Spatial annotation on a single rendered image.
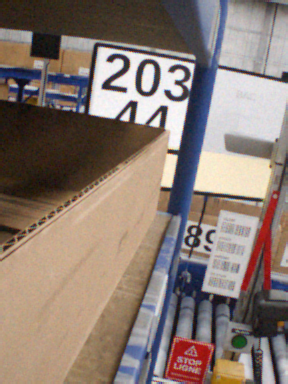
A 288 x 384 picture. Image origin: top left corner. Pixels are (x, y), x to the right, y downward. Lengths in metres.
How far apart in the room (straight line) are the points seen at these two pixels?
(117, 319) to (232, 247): 0.70
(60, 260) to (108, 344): 0.11
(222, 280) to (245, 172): 0.26
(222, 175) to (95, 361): 0.80
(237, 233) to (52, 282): 0.81
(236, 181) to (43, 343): 0.88
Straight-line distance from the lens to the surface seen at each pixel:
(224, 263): 0.97
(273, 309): 0.96
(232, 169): 1.01
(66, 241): 0.16
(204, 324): 1.46
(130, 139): 0.48
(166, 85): 0.95
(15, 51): 6.74
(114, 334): 0.27
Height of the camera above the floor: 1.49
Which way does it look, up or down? 15 degrees down
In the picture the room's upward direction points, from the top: 10 degrees clockwise
